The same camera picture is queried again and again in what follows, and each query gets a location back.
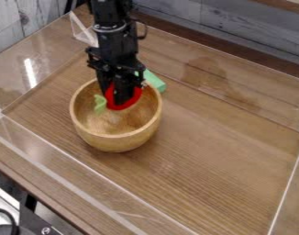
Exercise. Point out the green rectangular block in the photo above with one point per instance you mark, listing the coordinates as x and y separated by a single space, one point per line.
147 78

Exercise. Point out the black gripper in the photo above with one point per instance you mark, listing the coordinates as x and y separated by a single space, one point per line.
114 59

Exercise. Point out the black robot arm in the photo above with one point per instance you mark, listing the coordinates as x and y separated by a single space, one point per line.
112 13

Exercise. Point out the clear acrylic corner bracket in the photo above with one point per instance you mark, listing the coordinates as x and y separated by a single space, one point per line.
81 33

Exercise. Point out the wooden bowl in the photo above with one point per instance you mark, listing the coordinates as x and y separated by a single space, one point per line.
115 131

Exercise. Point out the black table leg bracket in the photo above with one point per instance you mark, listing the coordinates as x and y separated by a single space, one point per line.
32 224

